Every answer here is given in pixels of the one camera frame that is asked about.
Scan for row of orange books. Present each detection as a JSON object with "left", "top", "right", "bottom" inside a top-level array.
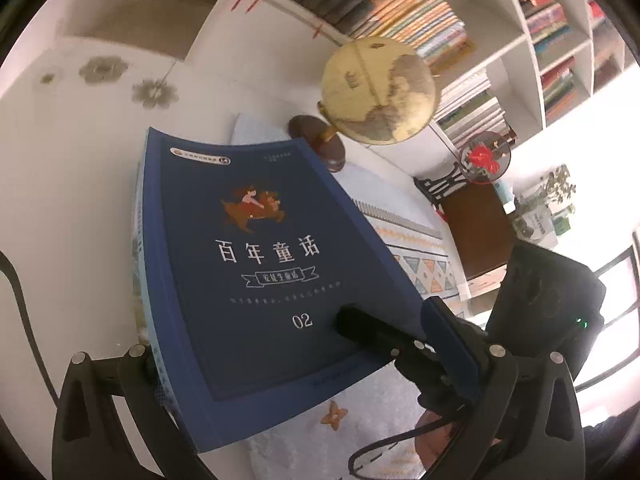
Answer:
[{"left": 350, "top": 0, "right": 474, "bottom": 62}]

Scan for blue tissue box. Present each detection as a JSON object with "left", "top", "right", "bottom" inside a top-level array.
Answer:
[{"left": 492, "top": 182, "right": 519, "bottom": 214}]

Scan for person's right hand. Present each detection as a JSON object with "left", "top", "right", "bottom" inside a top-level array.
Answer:
[{"left": 416, "top": 407, "right": 468, "bottom": 480}]

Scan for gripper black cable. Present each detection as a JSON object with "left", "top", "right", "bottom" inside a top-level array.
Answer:
[
  {"left": 0, "top": 249, "right": 62, "bottom": 404},
  {"left": 348, "top": 410, "right": 474, "bottom": 479}
]

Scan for white bookshelf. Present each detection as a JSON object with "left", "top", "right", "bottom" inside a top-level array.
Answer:
[{"left": 185, "top": 0, "right": 632, "bottom": 162}]

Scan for round embroidered fan ornament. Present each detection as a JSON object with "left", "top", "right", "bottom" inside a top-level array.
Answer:
[{"left": 414, "top": 131, "right": 515, "bottom": 212}]

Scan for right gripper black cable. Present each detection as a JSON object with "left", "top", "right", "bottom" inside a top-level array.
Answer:
[{"left": 348, "top": 410, "right": 474, "bottom": 479}]

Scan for white green carton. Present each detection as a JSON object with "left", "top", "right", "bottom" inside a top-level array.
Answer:
[{"left": 515, "top": 205, "right": 574, "bottom": 244}]

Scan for blue patterned woven mat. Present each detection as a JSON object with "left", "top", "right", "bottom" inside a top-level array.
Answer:
[{"left": 227, "top": 112, "right": 461, "bottom": 480}]

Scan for yellow globe on wooden base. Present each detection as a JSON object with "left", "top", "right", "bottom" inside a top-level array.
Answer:
[{"left": 288, "top": 39, "right": 437, "bottom": 174}]

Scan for rows of colourful shelf books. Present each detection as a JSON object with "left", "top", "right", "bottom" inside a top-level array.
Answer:
[{"left": 500, "top": 0, "right": 622, "bottom": 127}]

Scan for row of white blue books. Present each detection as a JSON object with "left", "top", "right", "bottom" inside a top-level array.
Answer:
[{"left": 432, "top": 70, "right": 519, "bottom": 149}]

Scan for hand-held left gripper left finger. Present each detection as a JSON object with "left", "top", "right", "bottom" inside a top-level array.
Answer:
[{"left": 51, "top": 344, "right": 220, "bottom": 480}]

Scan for green plant in vase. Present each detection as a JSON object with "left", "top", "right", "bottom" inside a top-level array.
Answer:
[{"left": 537, "top": 164, "right": 577, "bottom": 212}]

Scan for dark brown cabinet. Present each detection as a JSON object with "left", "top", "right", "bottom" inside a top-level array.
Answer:
[{"left": 442, "top": 187, "right": 522, "bottom": 282}]

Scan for dark blue book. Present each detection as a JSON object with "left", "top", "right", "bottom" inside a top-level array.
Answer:
[{"left": 139, "top": 126, "right": 437, "bottom": 454}]

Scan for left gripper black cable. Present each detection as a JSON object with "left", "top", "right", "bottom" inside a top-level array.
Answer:
[{"left": 0, "top": 249, "right": 62, "bottom": 404}]

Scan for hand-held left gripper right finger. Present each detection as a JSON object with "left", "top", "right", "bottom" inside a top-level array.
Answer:
[{"left": 420, "top": 296, "right": 586, "bottom": 480}]

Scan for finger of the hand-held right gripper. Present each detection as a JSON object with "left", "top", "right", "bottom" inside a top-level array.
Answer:
[
  {"left": 394, "top": 356, "right": 477, "bottom": 414},
  {"left": 335, "top": 304, "right": 437, "bottom": 359}
]

